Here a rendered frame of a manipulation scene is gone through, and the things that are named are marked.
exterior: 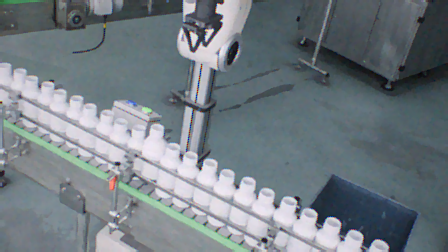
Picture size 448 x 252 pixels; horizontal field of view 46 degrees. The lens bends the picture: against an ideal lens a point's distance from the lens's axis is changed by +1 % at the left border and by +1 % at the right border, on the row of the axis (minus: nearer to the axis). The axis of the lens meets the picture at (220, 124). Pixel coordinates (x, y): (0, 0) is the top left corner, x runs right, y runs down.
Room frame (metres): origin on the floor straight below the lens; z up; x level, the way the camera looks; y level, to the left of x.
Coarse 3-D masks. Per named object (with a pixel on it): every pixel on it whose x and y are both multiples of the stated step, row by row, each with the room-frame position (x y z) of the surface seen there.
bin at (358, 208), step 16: (336, 176) 1.51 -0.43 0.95; (320, 192) 1.41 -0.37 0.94; (336, 192) 1.51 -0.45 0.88; (352, 192) 1.48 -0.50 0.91; (368, 192) 1.46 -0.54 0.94; (320, 208) 1.51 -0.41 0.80; (336, 208) 1.50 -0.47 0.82; (352, 208) 1.48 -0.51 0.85; (368, 208) 1.46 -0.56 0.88; (384, 208) 1.44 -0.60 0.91; (400, 208) 1.42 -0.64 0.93; (320, 224) 1.50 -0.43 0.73; (352, 224) 1.47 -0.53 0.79; (368, 224) 1.45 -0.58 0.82; (384, 224) 1.43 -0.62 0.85; (400, 224) 1.41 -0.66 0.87; (416, 224) 1.33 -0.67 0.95; (368, 240) 1.44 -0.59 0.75; (384, 240) 1.42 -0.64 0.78; (400, 240) 1.40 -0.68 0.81
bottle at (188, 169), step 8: (192, 152) 1.17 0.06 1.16; (184, 160) 1.14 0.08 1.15; (192, 160) 1.14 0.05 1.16; (184, 168) 1.13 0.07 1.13; (192, 168) 1.14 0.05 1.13; (184, 176) 1.12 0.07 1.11; (192, 176) 1.13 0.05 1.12; (176, 184) 1.13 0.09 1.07; (184, 184) 1.12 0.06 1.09; (176, 192) 1.13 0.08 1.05; (184, 192) 1.12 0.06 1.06; (192, 192) 1.13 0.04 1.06; (176, 200) 1.13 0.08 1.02
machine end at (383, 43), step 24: (312, 0) 5.15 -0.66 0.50; (336, 0) 4.97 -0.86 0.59; (360, 0) 4.81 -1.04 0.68; (384, 0) 4.65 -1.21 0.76; (408, 0) 4.50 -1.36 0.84; (432, 0) 4.47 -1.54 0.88; (312, 24) 5.10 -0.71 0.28; (336, 24) 4.92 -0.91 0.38; (360, 24) 4.75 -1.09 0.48; (384, 24) 4.60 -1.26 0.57; (408, 24) 4.46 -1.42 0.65; (432, 24) 4.62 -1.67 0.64; (336, 48) 4.87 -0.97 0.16; (360, 48) 4.70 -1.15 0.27; (384, 48) 4.55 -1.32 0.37; (408, 48) 4.44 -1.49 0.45; (432, 48) 4.78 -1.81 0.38; (384, 72) 4.49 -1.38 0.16; (408, 72) 4.55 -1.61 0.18
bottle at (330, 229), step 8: (328, 224) 0.98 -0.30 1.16; (336, 224) 1.00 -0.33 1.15; (320, 232) 0.99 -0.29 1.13; (328, 232) 0.97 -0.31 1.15; (336, 232) 0.98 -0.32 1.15; (320, 240) 0.97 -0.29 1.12; (328, 240) 0.97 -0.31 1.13; (336, 240) 0.97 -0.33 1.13; (312, 248) 0.98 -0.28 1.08; (328, 248) 0.96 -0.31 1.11; (336, 248) 0.97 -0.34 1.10
